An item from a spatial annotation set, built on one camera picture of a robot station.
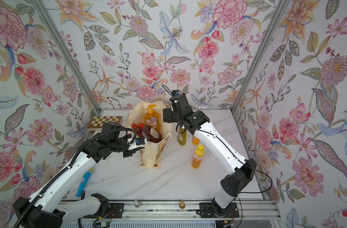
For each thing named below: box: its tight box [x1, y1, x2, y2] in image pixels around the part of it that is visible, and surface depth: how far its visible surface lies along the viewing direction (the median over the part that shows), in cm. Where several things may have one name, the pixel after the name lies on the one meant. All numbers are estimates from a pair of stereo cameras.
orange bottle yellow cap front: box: [191, 144, 205, 170], surface depth 77 cm
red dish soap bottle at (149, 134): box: [138, 122, 163, 143], surface depth 95 cm
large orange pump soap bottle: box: [144, 104, 161, 133], surface depth 95 cm
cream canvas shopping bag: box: [149, 99, 174, 169], surface depth 90 cm
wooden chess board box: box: [86, 115, 124, 131], surface depth 112 cm
